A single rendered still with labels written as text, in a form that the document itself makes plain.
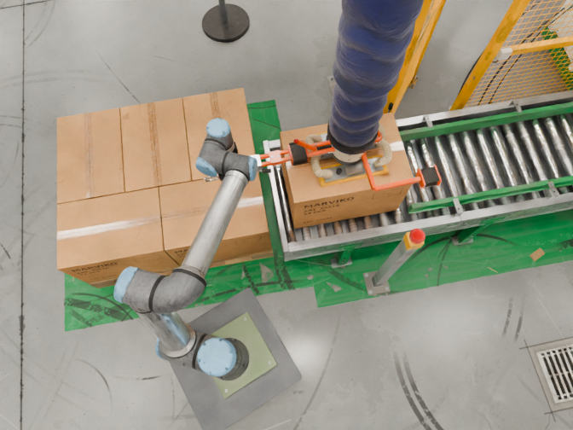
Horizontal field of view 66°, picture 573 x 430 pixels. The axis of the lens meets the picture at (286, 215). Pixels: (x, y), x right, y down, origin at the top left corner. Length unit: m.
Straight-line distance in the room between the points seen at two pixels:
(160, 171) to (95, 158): 0.41
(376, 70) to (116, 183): 1.79
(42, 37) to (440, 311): 3.81
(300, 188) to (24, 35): 3.09
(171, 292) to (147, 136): 1.65
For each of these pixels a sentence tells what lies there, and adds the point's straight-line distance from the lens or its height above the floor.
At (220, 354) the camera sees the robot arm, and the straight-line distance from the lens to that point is 1.90.
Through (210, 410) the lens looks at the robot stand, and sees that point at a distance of 2.20.
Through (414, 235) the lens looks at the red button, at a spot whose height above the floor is 1.04.
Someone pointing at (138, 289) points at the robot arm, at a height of 1.59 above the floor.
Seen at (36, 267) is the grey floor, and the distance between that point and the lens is 3.47.
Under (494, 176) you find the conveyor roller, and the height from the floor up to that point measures 0.55.
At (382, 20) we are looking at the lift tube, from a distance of 1.35.
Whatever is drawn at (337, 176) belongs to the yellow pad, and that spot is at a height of 0.97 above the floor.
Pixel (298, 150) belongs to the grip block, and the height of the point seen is 1.10.
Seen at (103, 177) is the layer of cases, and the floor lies 0.54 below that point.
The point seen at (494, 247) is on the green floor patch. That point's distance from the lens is 3.32.
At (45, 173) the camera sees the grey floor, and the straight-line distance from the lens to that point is 3.72.
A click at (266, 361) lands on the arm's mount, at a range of 2.13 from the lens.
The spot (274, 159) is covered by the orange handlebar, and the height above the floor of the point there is 1.09.
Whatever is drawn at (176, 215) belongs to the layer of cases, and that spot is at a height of 0.54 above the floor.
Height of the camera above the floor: 2.91
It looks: 70 degrees down
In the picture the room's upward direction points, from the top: 3 degrees counter-clockwise
